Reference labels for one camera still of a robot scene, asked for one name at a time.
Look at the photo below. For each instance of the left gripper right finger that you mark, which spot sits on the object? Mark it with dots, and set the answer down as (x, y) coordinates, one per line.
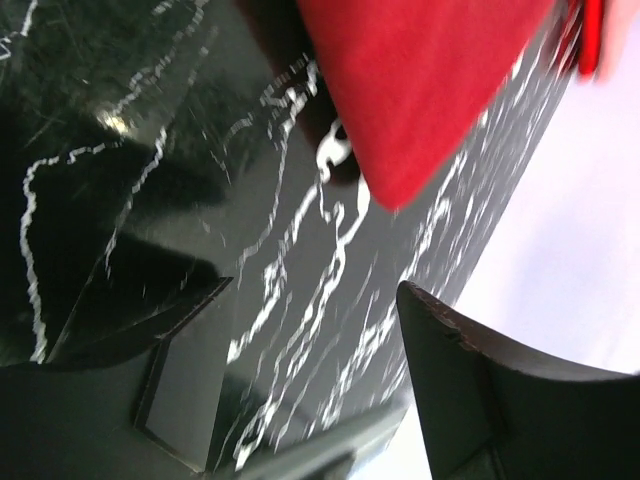
(491, 407)

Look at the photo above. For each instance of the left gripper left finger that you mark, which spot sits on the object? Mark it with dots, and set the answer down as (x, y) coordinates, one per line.
(143, 408)

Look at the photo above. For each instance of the folded red t shirt underneath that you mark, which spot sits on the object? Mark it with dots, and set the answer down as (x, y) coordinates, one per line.
(580, 39)

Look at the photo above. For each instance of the folded coral t shirt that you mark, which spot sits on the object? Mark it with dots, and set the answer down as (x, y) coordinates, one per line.
(618, 19)

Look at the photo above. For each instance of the red t shirt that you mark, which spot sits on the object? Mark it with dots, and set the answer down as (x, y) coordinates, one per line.
(409, 78)

